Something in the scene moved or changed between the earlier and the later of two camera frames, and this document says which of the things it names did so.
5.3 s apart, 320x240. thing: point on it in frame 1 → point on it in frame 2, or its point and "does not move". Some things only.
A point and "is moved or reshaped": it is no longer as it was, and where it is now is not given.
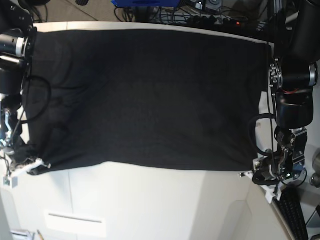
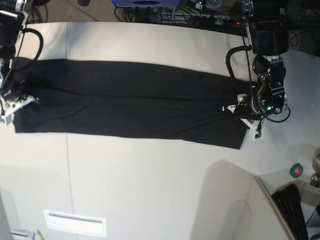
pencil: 40,235 does not move
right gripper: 275,167 → 245,110
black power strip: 213,21 does not move
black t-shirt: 185,99 is moved or reshaped
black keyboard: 290,202 does not move
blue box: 147,3 does not move
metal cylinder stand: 315,179 does not move
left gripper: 23,165 → 7,108
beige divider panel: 264,222 does not move
